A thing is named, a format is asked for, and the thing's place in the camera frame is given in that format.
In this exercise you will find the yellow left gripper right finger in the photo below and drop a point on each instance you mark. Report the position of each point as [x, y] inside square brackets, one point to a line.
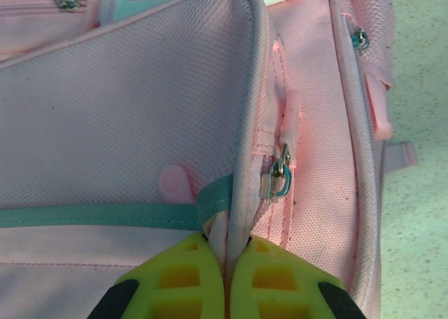
[280, 284]

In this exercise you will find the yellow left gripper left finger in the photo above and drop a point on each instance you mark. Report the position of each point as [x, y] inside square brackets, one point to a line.
[175, 284]

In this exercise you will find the pink backpack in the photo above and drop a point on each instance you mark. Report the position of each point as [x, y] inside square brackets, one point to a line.
[122, 105]

